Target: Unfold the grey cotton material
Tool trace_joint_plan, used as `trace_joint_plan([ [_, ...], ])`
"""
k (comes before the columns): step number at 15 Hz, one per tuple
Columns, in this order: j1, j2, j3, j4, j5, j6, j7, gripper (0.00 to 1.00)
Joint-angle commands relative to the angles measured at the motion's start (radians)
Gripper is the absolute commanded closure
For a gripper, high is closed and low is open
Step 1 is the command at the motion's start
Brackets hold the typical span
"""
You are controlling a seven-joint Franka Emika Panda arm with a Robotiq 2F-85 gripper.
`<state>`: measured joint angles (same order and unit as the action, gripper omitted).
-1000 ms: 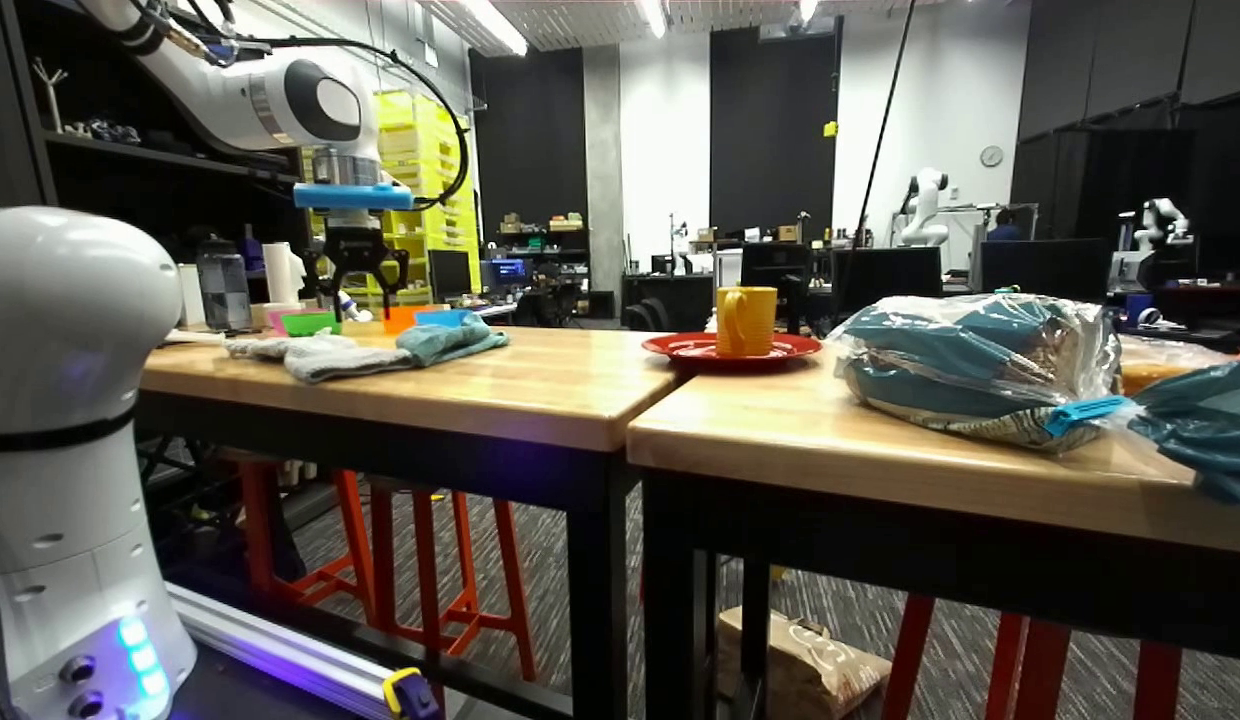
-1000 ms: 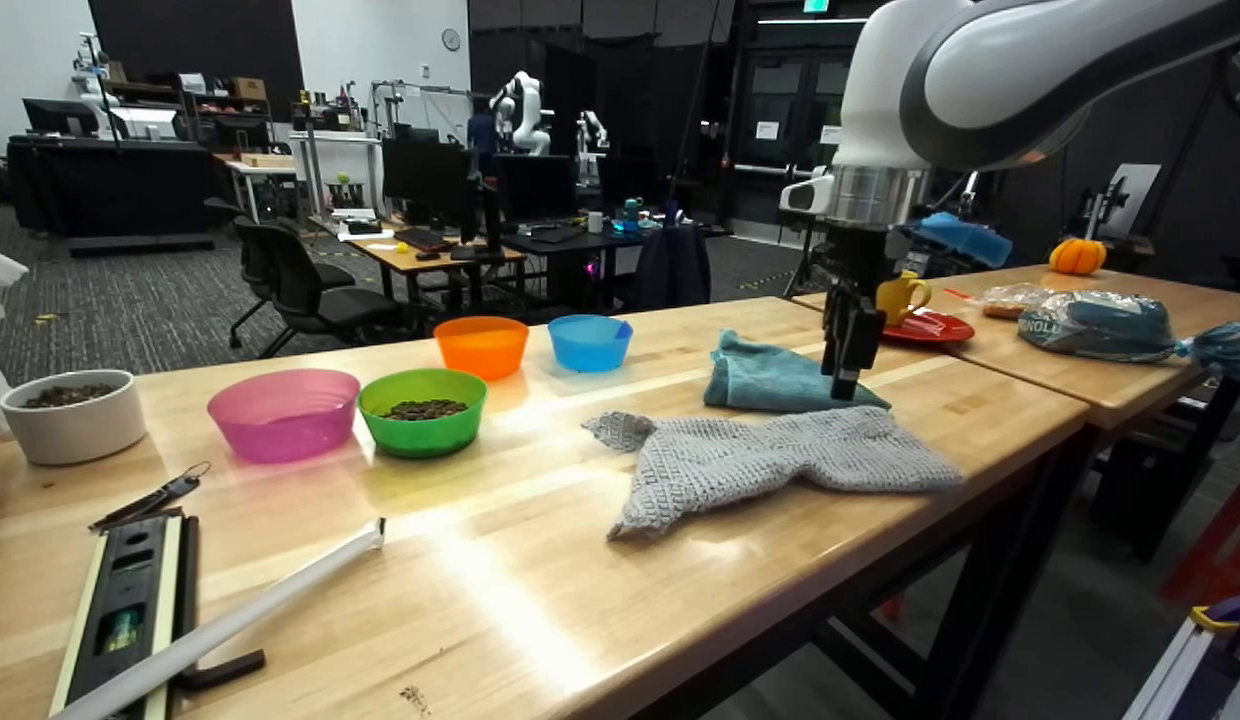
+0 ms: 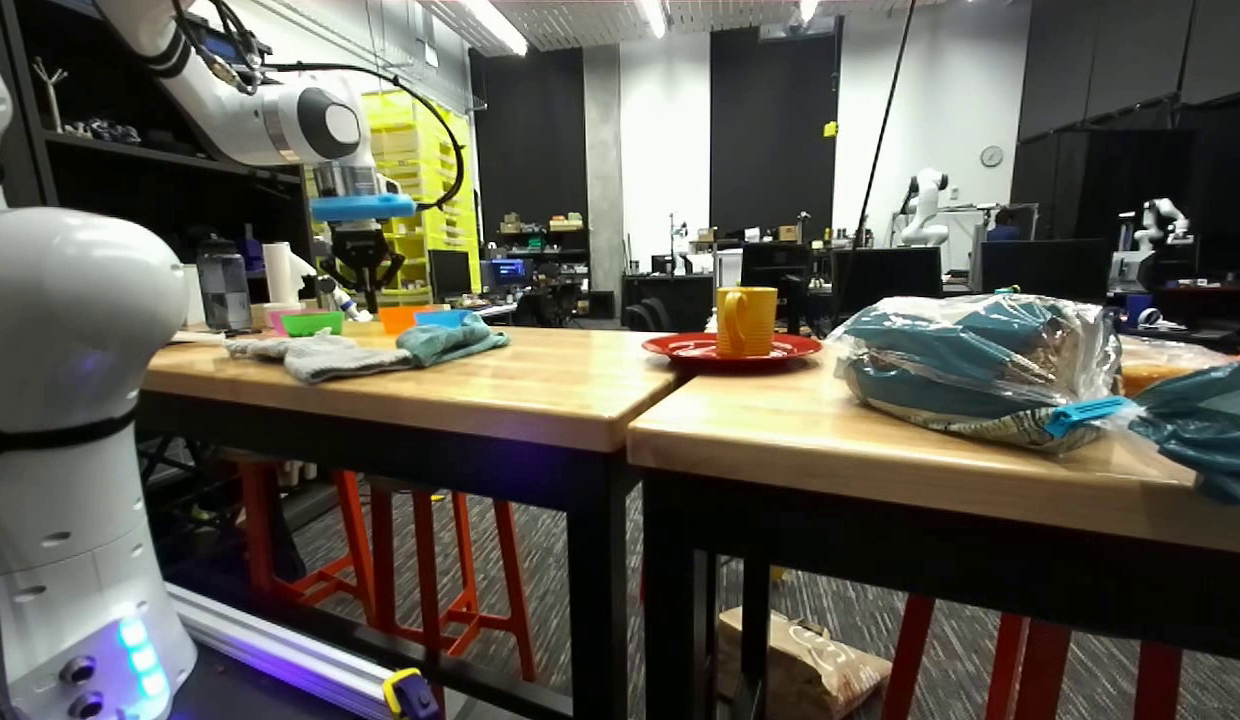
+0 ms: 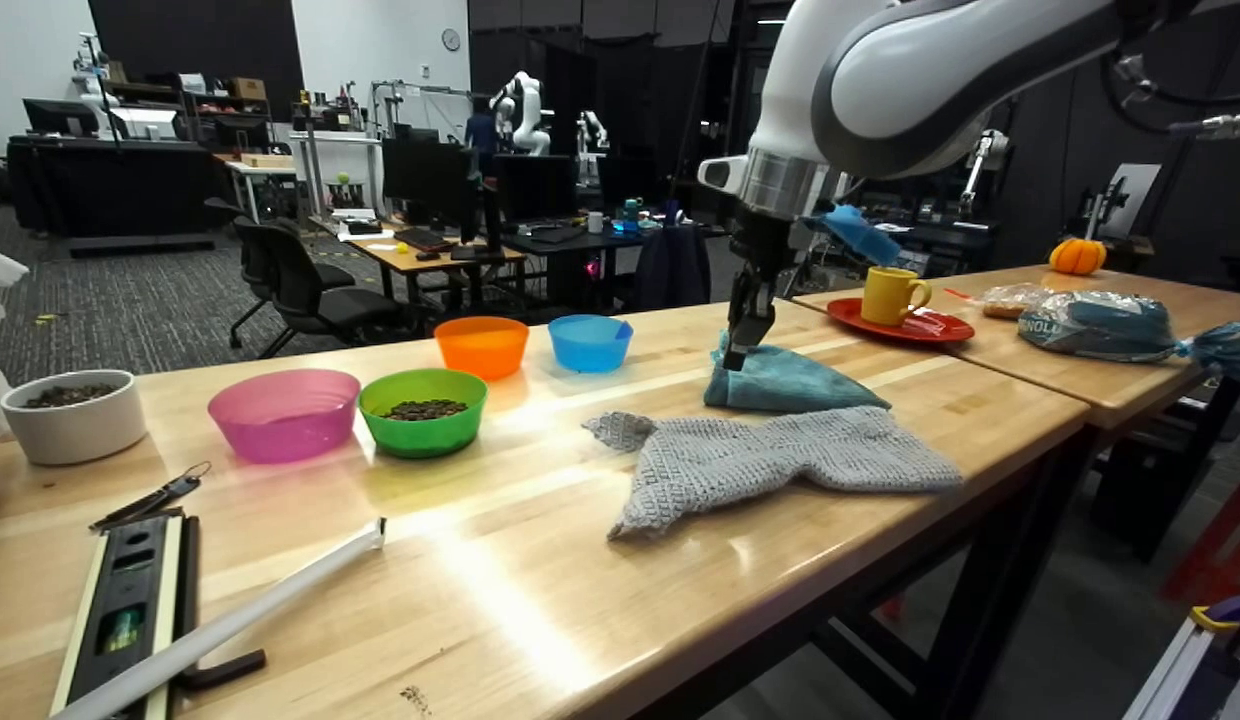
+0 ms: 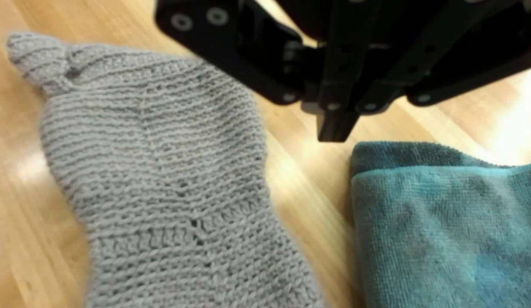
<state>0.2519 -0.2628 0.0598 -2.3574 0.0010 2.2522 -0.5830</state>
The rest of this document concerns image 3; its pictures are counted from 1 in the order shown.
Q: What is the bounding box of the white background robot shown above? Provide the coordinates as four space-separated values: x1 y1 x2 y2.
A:
895 168 955 254
1103 194 1198 335

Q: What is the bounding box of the teal crumpled cloth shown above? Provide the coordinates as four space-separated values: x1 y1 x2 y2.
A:
1129 335 1240 512

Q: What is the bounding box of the wooden top black frame table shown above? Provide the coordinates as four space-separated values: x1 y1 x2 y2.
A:
134 320 687 720
623 352 1240 720

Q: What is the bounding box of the yellow mug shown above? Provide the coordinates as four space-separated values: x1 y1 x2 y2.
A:
712 282 783 362

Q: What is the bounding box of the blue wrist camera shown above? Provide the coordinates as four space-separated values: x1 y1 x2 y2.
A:
303 194 421 230

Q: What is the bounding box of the black computer monitor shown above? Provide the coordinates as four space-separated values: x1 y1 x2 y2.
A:
423 248 475 305

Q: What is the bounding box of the yellow bin rack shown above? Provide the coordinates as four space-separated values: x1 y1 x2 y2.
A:
355 86 489 312

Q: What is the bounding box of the black slanted pole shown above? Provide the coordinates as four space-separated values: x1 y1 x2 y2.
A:
852 0 920 254

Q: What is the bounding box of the clear bag of teal cloths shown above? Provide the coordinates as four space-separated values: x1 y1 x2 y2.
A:
826 289 1147 455

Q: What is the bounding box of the green plastic bowl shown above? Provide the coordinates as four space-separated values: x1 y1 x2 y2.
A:
278 307 353 339

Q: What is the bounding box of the orange metal stool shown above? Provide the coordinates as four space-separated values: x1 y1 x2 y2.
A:
362 481 539 688
879 588 1191 720
234 455 382 631

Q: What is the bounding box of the grey knitted cotton cloth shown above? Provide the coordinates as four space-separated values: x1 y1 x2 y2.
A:
223 334 413 387

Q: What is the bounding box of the red plate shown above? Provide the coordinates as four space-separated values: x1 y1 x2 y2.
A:
638 329 826 377

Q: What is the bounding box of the brown paper bag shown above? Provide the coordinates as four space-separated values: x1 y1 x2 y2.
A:
717 606 895 720

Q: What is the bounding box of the aluminium rail with yellow corner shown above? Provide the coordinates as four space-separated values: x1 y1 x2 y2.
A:
164 582 447 720

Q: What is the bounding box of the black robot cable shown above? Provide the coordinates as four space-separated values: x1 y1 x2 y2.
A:
164 0 467 218

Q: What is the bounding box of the teal folded towel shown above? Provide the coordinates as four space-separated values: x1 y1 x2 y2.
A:
392 307 512 373

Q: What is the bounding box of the orange plastic bowl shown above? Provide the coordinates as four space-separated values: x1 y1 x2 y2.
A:
371 305 423 339

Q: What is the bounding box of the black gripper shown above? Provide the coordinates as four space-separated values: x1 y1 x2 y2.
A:
328 222 400 307

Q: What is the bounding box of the white paper roll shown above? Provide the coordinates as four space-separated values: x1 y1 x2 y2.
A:
256 235 303 307

